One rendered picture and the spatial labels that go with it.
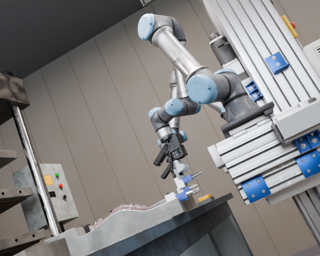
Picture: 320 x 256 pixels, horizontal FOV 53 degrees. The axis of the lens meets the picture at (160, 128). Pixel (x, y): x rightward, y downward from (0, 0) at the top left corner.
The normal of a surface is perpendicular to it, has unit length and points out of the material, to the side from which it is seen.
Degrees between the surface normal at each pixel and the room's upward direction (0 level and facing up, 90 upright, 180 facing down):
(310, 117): 90
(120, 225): 90
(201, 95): 96
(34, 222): 90
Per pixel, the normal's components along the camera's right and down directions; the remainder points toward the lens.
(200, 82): -0.66, 0.23
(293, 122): -0.26, -0.18
